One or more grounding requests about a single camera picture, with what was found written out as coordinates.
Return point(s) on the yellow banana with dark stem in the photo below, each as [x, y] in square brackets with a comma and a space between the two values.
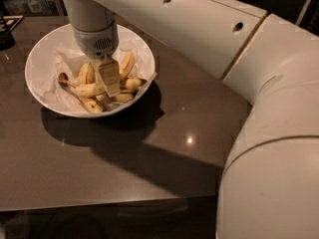
[86, 74]

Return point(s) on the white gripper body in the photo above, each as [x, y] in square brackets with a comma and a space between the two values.
[96, 43]

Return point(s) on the white bowl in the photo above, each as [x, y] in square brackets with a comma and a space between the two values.
[40, 63]

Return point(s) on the white paper liner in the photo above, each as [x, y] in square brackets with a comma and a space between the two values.
[62, 101]

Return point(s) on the short banana right side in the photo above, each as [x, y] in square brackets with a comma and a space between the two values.
[129, 88]

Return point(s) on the bottles on background shelf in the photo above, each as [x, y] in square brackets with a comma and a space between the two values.
[31, 7]

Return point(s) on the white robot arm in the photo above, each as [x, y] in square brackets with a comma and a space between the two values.
[269, 188]

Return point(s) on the long yellow banana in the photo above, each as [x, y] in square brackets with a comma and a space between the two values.
[96, 88]

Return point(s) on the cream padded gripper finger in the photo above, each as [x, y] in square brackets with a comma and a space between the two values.
[108, 74]

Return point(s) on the bottom banana with long stem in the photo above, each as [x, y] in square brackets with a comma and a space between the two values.
[90, 104]

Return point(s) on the dark object at left edge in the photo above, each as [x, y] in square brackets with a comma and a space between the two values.
[7, 25]

